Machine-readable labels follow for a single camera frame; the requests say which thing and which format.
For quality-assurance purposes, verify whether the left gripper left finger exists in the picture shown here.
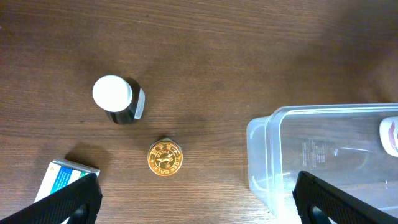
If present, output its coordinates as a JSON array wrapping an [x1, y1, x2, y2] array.
[[1, 174, 103, 224]]

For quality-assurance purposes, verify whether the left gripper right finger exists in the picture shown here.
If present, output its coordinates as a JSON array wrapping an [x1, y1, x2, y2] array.
[[292, 171, 397, 224]]

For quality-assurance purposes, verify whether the white spray bottle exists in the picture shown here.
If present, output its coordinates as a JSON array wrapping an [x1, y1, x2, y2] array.
[[379, 116, 398, 157]]

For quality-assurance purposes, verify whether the gold lid balm jar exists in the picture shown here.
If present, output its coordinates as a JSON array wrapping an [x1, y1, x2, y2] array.
[[147, 137, 183, 177]]

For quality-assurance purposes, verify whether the clear plastic container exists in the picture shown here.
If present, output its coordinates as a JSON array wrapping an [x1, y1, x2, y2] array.
[[246, 103, 397, 223]]

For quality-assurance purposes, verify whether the dark bottle white cap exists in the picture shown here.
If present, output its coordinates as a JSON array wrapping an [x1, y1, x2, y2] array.
[[92, 75, 146, 125]]

